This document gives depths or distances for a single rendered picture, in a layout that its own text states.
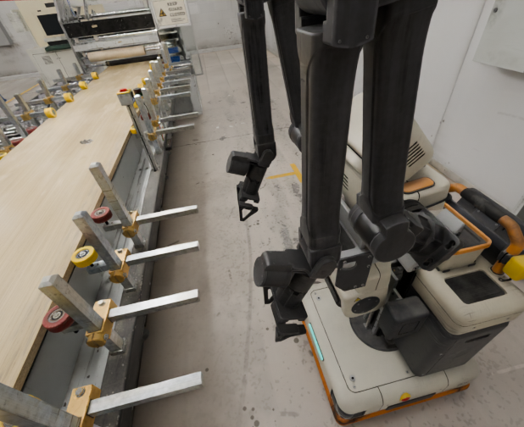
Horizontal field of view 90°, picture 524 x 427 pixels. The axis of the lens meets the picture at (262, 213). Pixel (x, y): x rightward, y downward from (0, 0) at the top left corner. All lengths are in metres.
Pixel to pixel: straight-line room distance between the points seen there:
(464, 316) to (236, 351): 1.18
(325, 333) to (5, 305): 1.26
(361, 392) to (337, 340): 0.22
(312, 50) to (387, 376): 1.33
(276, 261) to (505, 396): 1.61
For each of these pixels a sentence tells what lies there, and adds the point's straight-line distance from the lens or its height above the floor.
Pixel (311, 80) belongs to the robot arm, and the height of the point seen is 1.52.
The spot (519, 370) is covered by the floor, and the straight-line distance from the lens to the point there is 2.05.
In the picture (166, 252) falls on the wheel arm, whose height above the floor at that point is 0.83.
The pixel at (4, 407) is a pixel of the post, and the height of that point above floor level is 1.08.
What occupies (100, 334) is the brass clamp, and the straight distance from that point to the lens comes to 0.99.
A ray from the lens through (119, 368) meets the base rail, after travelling 1.10.
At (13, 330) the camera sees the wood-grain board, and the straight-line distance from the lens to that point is 1.12.
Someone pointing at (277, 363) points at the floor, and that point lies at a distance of 1.69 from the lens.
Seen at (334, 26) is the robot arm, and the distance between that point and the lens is 0.28.
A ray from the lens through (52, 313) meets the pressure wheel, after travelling 1.07.
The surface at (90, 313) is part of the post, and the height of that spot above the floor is 0.93.
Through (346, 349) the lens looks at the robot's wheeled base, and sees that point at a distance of 1.44.
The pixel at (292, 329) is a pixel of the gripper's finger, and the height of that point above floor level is 1.06.
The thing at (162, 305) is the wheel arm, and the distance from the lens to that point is 0.95.
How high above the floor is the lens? 1.60
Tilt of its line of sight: 41 degrees down
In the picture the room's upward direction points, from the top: 7 degrees counter-clockwise
